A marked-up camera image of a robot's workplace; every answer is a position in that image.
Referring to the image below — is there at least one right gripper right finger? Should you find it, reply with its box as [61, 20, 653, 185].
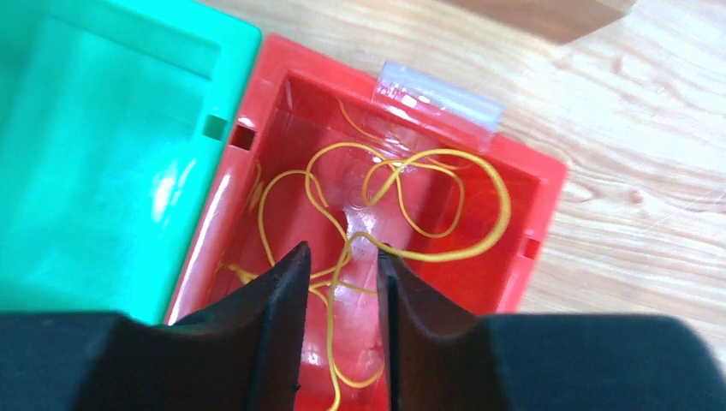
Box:
[378, 251, 725, 410]

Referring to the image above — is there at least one yellow cable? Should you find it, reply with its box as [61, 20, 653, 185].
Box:
[226, 99, 513, 411]

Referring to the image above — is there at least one wooden compartment tray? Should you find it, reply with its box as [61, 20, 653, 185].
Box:
[450, 0, 637, 44]

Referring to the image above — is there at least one green plastic bin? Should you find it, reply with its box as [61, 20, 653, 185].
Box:
[1, 1, 262, 324]

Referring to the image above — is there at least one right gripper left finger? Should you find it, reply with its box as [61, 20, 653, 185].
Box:
[1, 242, 311, 410]

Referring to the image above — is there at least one red plastic bin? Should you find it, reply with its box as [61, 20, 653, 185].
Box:
[166, 35, 567, 410]

